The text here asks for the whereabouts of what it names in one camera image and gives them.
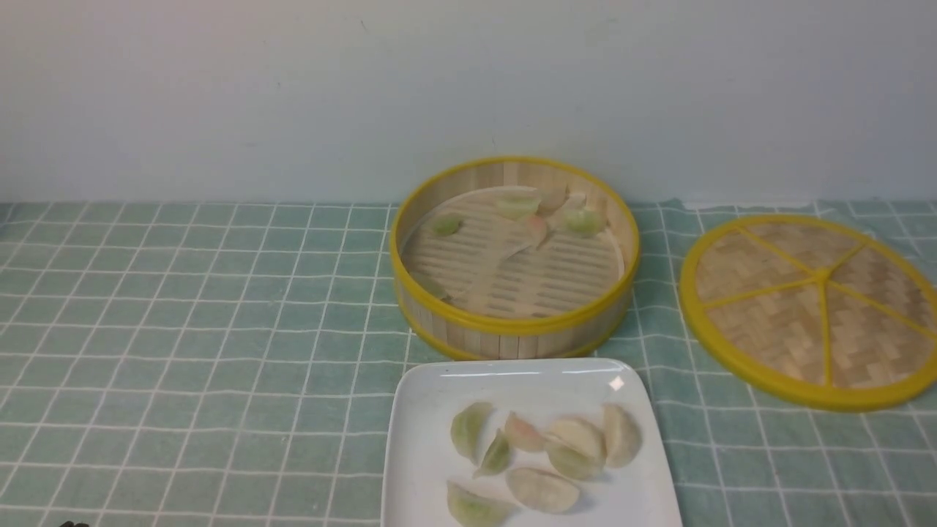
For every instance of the pale pink dumpling steamer back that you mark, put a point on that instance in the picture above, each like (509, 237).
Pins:
(552, 201)

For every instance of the green dumpling plate bottom left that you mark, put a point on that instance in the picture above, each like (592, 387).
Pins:
(471, 509)

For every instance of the white dumpling plate right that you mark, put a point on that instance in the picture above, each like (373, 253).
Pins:
(580, 435)

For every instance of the green dumpling plate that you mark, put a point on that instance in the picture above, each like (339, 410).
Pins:
(471, 509)
(466, 429)

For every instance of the pink dumpling steamer front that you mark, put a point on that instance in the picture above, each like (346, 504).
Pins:
(523, 435)

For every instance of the white dumpling plate bottom centre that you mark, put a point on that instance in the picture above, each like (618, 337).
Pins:
(542, 491)

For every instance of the green dumpling steamer right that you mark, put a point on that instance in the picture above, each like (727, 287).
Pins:
(583, 222)

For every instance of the white dumpling plate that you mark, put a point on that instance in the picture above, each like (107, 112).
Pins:
(580, 435)
(542, 491)

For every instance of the pale green dumpling under white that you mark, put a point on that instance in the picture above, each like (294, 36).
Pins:
(572, 464)

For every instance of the green dumpling plate upper left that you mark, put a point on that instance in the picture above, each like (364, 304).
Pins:
(466, 429)

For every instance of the white square plate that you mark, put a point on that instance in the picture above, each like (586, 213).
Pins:
(421, 460)

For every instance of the yellow rimmed woven steamer lid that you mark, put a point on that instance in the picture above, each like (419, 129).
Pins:
(812, 312)

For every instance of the small green dumpling steamer left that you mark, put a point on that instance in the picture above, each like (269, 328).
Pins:
(446, 224)

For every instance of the pink dumpling steamer middle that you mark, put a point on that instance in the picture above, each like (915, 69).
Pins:
(537, 230)

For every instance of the pale white dumpling steamer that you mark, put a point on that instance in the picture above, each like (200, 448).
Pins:
(623, 438)

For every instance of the green checkered tablecloth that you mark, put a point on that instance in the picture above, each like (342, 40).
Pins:
(233, 364)

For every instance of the yellow rimmed bamboo steamer basket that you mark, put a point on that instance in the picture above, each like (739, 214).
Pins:
(483, 294)

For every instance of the small green dumpling on plate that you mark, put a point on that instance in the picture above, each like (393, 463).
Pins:
(496, 458)

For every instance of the pale green dumpling steamer back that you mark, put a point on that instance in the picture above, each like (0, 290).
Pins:
(517, 206)

